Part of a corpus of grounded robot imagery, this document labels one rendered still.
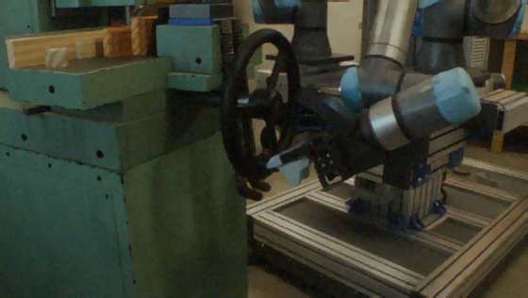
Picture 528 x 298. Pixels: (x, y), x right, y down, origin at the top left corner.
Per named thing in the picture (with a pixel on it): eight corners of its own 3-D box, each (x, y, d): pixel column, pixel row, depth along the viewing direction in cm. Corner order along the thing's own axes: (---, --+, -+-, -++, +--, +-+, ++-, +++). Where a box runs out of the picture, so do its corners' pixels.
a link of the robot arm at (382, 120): (386, 100, 66) (399, 91, 73) (358, 112, 68) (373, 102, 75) (408, 147, 66) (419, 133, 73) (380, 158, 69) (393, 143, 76)
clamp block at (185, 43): (211, 74, 87) (209, 25, 84) (156, 71, 93) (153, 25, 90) (251, 65, 99) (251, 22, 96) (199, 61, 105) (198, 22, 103)
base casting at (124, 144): (120, 174, 82) (114, 124, 80) (-44, 133, 108) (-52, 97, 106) (246, 119, 120) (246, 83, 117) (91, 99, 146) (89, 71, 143)
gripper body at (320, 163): (319, 190, 75) (385, 165, 69) (295, 142, 75) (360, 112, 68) (335, 175, 82) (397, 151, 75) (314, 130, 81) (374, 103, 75)
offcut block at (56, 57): (65, 67, 79) (63, 49, 78) (46, 68, 78) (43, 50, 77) (69, 64, 82) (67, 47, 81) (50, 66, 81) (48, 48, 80)
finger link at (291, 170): (272, 196, 81) (316, 179, 76) (255, 165, 80) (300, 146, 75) (279, 190, 83) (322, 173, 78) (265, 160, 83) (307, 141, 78)
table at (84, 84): (124, 118, 69) (121, 77, 67) (8, 100, 82) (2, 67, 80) (296, 66, 119) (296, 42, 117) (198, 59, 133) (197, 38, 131)
